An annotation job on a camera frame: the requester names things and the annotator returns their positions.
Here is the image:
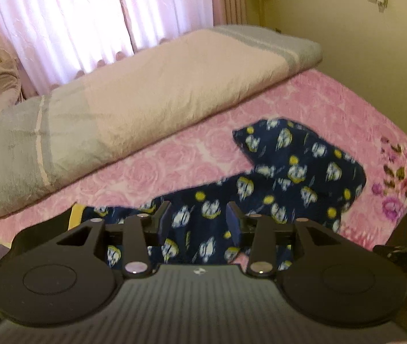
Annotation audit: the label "pink sheer window curtain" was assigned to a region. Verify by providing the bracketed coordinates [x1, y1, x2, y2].
[0, 0, 247, 95]

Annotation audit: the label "wall socket with plug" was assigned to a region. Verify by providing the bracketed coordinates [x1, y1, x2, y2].
[367, 0, 388, 13]

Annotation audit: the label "pink floral bed blanket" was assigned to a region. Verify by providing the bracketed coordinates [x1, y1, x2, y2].
[0, 70, 407, 248]

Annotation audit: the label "navy patterned fleece pajama pants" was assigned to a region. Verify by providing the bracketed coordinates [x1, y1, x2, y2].
[70, 118, 367, 264]

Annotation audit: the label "folded beige grey quilt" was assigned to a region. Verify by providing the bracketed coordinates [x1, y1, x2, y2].
[0, 25, 322, 218]

